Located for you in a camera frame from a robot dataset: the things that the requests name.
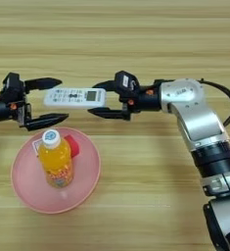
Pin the white remote control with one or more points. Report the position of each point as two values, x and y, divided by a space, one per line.
74 97

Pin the orange juice bottle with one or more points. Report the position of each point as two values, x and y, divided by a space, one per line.
56 161

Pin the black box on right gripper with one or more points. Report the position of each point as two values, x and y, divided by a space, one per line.
126 83

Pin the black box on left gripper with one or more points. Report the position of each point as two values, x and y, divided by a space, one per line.
12 86

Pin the pink round plate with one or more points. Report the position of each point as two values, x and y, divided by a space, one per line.
83 176

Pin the red cube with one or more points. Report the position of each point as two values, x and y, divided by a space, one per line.
74 145

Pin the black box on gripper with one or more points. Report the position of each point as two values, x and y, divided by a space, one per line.
12 86
126 83

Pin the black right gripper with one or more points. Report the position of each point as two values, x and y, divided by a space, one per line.
146 98

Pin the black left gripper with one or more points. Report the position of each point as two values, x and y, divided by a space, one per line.
2 109

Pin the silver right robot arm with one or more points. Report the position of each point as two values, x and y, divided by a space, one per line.
198 114

